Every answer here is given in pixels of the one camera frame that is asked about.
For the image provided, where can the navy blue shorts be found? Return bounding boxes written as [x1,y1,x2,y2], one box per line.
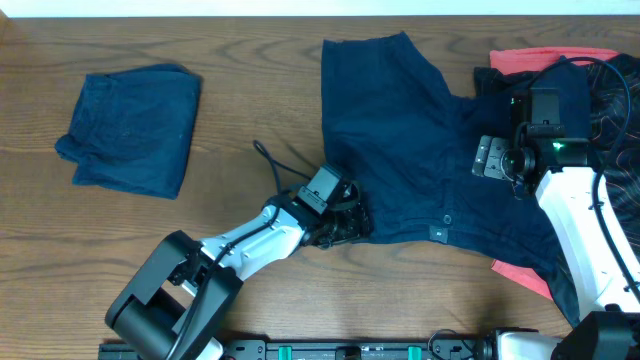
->
[321,33,591,273]

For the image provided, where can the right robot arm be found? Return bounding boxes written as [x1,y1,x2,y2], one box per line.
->
[472,125,639,359]

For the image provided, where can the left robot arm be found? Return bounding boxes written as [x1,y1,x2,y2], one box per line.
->
[105,182,371,359]

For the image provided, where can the red coral garment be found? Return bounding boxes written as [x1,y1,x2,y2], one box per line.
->
[489,47,619,75]

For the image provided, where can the black patterned shorts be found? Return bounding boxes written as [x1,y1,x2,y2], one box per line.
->
[473,52,640,326]

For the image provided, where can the folded navy shorts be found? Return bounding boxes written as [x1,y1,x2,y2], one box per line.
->
[55,64,202,200]

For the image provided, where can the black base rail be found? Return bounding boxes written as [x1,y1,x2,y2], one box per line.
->
[97,327,501,360]

